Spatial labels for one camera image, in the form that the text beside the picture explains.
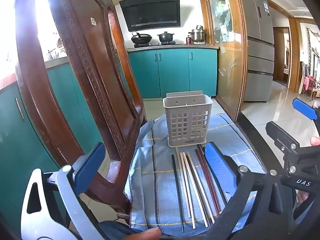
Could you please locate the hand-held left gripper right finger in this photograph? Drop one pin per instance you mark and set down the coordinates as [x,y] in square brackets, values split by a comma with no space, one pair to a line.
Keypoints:
[220,166]

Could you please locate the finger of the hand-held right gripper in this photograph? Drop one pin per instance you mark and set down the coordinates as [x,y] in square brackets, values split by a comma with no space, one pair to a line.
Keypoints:
[303,108]
[280,133]

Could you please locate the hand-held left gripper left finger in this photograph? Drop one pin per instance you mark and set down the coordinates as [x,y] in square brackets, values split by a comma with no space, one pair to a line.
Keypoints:
[90,166]

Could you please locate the black chopstick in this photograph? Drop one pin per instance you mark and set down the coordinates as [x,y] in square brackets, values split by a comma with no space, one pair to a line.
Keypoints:
[178,195]
[223,195]

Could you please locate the thin beige chopstick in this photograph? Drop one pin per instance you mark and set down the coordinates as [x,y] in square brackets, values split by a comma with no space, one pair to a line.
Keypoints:
[178,158]

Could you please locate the grey plastic utensil holder basket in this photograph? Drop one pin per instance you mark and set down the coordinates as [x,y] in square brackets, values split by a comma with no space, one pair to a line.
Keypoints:
[185,122]

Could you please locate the person's right hand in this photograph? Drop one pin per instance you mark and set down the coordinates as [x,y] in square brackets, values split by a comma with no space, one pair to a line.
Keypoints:
[315,141]

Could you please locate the person's left hand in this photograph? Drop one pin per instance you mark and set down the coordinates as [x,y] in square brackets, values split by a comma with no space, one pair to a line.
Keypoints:
[146,234]

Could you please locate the wooden dining chair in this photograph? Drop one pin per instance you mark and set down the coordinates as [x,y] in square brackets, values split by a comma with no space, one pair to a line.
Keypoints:
[313,87]

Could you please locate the pink garment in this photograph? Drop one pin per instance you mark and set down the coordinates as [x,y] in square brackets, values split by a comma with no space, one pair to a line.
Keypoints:
[305,83]

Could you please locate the blue checked cloth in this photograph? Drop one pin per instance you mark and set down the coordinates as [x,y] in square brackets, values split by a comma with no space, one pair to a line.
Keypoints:
[162,180]

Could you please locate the green leaf garland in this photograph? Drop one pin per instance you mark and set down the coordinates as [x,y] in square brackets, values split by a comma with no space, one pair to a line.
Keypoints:
[310,47]

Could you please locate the silver refrigerator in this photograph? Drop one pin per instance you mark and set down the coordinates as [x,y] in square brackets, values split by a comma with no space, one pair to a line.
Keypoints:
[258,55]

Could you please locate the wooden etched glass door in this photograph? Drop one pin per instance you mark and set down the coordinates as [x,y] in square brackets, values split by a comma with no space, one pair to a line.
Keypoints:
[230,67]

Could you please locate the teal base cabinets under stove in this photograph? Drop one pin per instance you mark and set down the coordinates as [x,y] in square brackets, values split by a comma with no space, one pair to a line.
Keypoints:
[172,72]

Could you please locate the carved wooden chair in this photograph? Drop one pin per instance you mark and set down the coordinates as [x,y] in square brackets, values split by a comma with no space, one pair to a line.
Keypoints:
[82,55]

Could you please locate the grey kitchen countertop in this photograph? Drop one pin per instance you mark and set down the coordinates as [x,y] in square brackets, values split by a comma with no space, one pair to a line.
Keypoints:
[175,47]

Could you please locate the large stainless steel pot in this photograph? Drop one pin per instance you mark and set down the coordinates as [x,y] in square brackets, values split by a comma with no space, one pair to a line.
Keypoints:
[198,35]

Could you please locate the red thermos bottle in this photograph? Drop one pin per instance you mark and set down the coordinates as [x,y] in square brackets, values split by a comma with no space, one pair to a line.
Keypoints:
[188,40]

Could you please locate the small stainless steel pot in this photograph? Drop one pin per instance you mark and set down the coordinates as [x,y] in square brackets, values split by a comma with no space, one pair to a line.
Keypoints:
[199,27]

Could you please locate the black wok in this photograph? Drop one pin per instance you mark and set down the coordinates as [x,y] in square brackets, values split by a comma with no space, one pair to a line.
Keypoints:
[141,39]

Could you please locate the gas stove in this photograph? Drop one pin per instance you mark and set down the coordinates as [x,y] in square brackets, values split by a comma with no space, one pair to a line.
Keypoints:
[155,44]

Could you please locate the black lidded pot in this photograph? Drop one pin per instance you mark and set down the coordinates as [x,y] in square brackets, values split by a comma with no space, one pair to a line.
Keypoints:
[165,37]

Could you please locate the black range hood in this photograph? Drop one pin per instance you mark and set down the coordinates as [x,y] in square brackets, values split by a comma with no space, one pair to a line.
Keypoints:
[150,12]

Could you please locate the wooden doorway frame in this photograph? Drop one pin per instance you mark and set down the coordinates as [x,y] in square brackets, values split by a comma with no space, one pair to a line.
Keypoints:
[293,55]

